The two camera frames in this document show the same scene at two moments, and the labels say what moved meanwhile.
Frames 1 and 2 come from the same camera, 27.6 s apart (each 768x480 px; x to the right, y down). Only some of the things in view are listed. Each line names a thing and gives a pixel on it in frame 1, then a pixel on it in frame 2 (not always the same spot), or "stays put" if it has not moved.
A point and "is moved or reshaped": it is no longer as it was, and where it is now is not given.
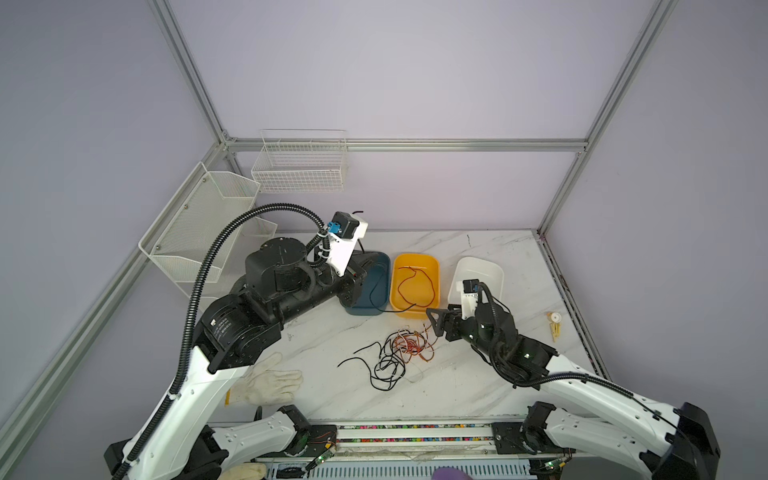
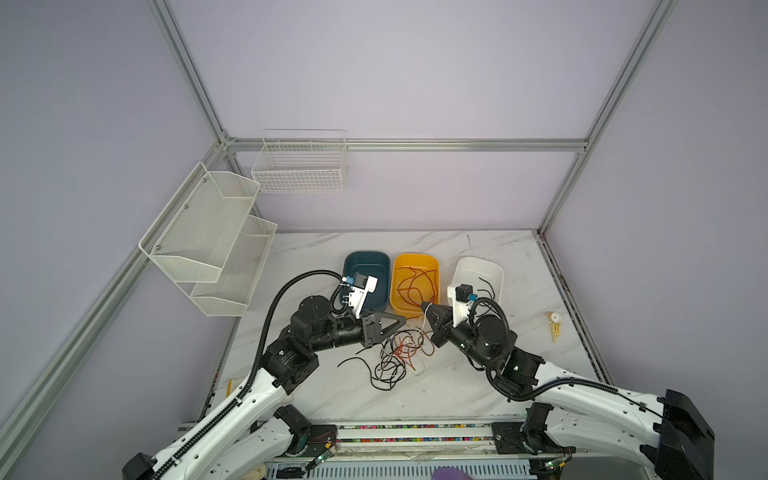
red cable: [413, 276] is moved or reshaped
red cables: [413, 343] stays put
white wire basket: [301, 161] stays put
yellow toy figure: [555, 324] stays put
